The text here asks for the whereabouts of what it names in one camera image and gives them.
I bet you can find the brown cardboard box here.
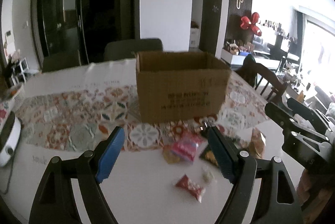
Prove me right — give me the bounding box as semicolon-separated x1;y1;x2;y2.
136;52;231;124

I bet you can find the dark double door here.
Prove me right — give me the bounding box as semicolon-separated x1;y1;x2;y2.
31;0;140;65

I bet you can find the dark single door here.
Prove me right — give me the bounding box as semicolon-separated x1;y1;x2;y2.
199;0;222;55

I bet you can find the orange snack under pink packet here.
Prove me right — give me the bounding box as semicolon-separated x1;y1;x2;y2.
162;145;180;164

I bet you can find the right hand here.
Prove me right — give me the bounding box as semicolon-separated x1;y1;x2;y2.
296;169;320;207

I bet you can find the dark chair behind table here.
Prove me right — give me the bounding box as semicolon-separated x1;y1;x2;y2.
104;38;163;62

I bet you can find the patterned floral table mat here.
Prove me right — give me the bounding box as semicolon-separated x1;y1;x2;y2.
16;74;267;152

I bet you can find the red white candy packet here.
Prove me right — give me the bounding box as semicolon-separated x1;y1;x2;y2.
175;174;206;203

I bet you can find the red balloon dog decoration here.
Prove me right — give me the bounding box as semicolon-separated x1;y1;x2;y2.
240;12;262;37

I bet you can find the small white candy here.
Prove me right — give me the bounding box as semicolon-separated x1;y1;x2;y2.
202;168;215;184

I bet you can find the pink snack packet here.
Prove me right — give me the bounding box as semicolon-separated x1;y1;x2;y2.
171;133;204;163

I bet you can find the white tv cabinet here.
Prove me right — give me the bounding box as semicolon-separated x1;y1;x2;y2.
221;47;262;66

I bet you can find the white round appliance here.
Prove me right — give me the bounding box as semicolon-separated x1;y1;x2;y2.
0;111;22;167

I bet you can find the wooden chair right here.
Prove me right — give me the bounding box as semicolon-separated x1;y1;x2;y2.
236;54;288;104

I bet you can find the dark snack packet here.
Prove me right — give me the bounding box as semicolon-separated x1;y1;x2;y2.
199;135;249;167

